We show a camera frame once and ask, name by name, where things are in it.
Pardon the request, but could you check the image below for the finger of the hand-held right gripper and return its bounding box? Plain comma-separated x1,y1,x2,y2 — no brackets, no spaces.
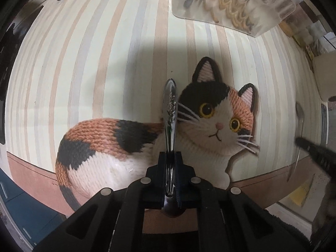
295,136,336,175

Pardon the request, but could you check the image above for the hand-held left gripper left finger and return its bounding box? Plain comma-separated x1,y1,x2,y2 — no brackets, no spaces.
34,151,169,252

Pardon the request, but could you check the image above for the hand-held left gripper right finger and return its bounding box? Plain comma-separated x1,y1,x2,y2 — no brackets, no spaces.
175,151,313,252

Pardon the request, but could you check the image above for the clear plastic container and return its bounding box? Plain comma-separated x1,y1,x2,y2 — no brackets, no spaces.
171,0,298,37

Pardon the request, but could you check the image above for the blue smartphone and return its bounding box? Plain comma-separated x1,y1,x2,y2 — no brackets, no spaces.
321,103,329,146

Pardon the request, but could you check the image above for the dark fleece clothing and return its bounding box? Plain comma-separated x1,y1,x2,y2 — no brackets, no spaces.
262,208,317,252

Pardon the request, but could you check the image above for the striped cat print table mat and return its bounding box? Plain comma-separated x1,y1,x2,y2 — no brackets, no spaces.
4,0,328,214

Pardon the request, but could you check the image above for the blue cabinet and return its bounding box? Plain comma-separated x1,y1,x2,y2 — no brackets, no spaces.
0,167,64,245

